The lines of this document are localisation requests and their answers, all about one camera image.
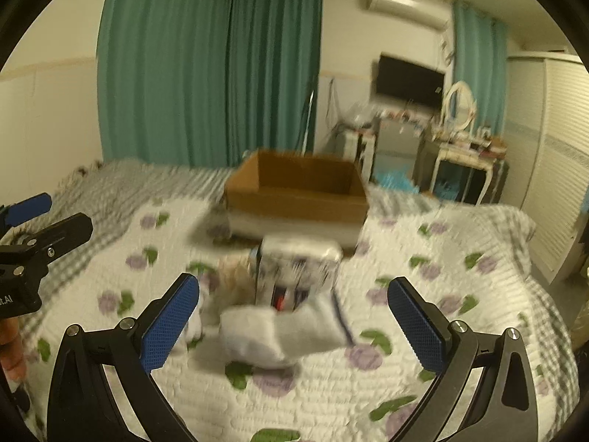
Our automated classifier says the white sock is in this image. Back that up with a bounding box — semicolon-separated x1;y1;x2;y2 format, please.
220;292;353;369

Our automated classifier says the black white tissue pack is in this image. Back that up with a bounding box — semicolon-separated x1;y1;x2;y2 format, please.
254;235;343;311

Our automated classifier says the left hand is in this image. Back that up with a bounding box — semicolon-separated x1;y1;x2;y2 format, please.
0;317;27;382

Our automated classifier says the white floral quilt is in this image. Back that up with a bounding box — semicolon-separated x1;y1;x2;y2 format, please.
22;199;580;441

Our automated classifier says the beige fuzzy sock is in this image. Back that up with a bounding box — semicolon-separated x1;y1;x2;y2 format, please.
199;255;255;326

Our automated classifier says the blue plastic bag pile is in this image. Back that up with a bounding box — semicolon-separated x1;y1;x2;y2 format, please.
374;171;459;201

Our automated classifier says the white louvered wardrobe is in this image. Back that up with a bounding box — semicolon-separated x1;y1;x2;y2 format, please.
501;52;588;283

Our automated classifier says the white dressing table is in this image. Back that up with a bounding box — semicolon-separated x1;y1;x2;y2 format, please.
427;127;510;207

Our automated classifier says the brown cardboard box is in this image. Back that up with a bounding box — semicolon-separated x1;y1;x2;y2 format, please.
225;150;368;224

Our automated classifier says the grey mini fridge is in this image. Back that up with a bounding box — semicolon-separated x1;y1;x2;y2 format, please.
374;118;430;183

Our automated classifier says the white oval vanity mirror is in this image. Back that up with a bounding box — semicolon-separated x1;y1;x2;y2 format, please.
441;81;477;132

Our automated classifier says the white suitcase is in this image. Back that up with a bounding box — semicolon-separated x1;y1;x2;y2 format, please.
334;129;376;182

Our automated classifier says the teal curtain by wardrobe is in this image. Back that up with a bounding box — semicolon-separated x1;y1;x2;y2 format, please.
452;0;508;136

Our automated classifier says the white air conditioner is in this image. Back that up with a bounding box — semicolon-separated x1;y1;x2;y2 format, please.
367;0;451;32

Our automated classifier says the black wall television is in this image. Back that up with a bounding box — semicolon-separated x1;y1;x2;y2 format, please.
375;54;445;112

